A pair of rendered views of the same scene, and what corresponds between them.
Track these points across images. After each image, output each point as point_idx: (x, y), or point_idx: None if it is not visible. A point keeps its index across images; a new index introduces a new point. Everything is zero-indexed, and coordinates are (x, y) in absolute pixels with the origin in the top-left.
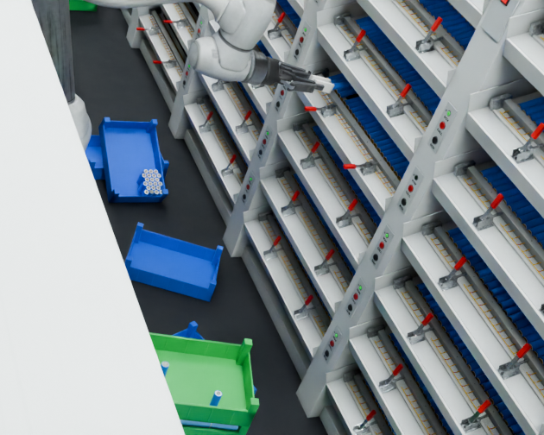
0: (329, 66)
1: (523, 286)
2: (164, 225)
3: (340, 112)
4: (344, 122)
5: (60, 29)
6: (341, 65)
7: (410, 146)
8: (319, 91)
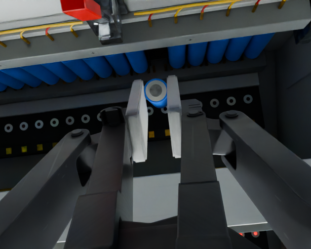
0: (310, 42)
1: None
2: None
3: (86, 35)
4: (24, 39)
5: None
6: (138, 208)
7: None
8: (233, 1)
